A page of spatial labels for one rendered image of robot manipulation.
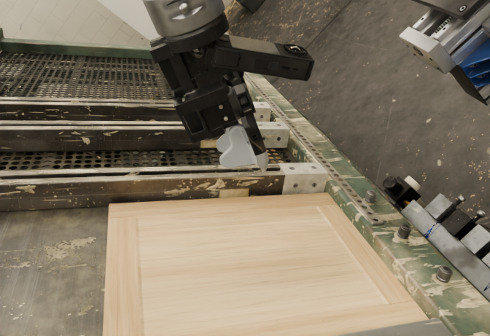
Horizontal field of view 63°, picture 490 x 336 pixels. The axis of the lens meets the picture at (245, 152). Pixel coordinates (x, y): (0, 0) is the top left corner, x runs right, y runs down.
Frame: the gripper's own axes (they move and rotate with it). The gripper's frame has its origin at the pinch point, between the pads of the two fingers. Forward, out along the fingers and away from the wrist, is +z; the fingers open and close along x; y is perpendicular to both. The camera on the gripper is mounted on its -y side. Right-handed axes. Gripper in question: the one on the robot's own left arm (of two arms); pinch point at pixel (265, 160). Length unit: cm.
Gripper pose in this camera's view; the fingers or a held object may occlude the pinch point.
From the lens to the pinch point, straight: 53.1
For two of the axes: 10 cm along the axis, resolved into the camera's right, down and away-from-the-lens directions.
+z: 3.1, 7.6, 5.7
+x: 1.8, 5.4, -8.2
